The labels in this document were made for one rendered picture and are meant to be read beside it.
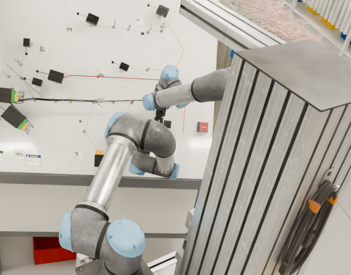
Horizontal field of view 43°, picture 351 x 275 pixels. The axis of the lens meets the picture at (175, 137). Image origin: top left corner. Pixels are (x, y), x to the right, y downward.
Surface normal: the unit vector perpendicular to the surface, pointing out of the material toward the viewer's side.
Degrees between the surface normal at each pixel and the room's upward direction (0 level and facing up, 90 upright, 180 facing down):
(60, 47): 54
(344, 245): 0
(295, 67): 0
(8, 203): 90
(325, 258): 0
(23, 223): 90
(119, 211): 90
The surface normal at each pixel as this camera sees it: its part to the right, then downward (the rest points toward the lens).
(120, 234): 0.28, -0.76
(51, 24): 0.19, 0.00
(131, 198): 0.12, 0.59
